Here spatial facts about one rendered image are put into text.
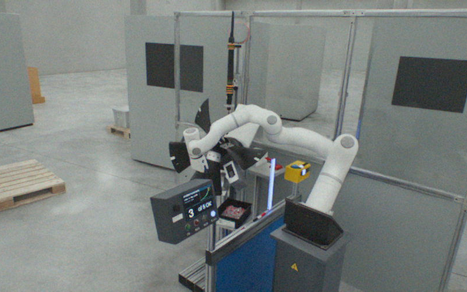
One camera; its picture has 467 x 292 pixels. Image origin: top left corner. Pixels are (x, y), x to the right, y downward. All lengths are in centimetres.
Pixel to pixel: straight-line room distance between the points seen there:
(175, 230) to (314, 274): 70
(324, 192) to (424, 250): 111
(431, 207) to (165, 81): 332
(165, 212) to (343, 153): 89
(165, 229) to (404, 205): 166
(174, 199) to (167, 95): 328
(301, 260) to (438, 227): 111
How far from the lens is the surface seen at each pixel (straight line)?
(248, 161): 200
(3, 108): 743
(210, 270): 178
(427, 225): 255
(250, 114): 187
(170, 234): 139
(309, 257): 165
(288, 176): 221
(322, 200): 168
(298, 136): 179
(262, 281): 235
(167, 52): 448
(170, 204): 134
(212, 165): 215
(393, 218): 259
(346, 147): 171
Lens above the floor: 186
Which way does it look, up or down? 18 degrees down
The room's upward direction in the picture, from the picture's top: 3 degrees clockwise
